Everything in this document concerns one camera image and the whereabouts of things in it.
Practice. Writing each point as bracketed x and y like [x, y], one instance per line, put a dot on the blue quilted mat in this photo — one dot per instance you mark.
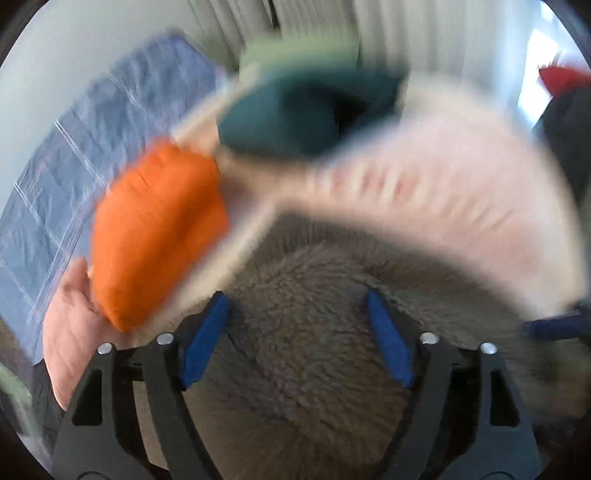
[69, 161]

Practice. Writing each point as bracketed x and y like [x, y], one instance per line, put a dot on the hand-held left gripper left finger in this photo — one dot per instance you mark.
[205, 341]

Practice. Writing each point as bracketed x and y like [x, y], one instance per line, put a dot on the red cloth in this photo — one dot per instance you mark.
[561, 78]

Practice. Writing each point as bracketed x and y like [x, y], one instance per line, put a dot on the salmon pink cloth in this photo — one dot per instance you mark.
[69, 323]

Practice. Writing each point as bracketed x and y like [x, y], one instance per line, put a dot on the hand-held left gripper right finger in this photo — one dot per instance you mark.
[388, 337]

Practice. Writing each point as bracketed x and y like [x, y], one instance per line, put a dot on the orange cloth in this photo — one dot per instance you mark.
[157, 230]

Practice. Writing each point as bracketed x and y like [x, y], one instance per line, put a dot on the pale pink printed blanket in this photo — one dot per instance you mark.
[438, 184]

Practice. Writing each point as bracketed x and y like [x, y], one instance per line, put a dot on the dark green cloth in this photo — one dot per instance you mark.
[286, 115]

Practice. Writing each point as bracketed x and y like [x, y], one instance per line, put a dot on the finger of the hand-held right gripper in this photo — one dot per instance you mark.
[554, 327]

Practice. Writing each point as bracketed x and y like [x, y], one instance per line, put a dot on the white pleated curtain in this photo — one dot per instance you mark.
[438, 32]

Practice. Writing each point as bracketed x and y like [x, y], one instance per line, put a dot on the light green cloth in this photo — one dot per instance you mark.
[300, 53]

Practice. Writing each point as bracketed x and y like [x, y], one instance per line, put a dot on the brown fleece garment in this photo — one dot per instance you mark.
[300, 323]

